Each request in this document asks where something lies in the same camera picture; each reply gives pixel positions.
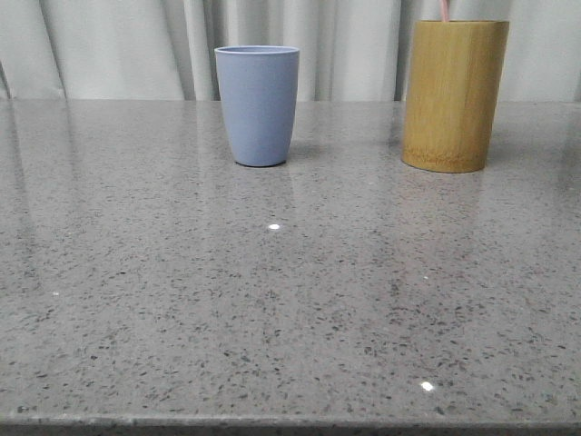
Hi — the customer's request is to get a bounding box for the blue plastic cup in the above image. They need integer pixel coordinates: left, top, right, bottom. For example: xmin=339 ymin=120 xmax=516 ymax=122
xmin=214 ymin=45 xmax=300 ymax=167

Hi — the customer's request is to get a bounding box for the bamboo cylinder holder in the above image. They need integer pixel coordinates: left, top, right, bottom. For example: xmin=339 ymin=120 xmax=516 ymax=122
xmin=401 ymin=21 xmax=509 ymax=173

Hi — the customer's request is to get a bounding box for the grey curtain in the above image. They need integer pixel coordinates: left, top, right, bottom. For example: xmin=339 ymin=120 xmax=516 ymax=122
xmin=0 ymin=0 xmax=581 ymax=103

